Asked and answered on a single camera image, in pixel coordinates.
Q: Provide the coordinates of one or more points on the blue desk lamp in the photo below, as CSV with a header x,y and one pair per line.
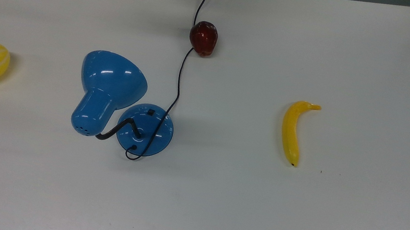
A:
x,y
112,79

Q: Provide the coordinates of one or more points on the dark red apple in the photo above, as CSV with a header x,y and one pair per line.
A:
x,y
203,37

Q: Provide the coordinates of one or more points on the yellow banana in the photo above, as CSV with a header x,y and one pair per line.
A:
x,y
291,130

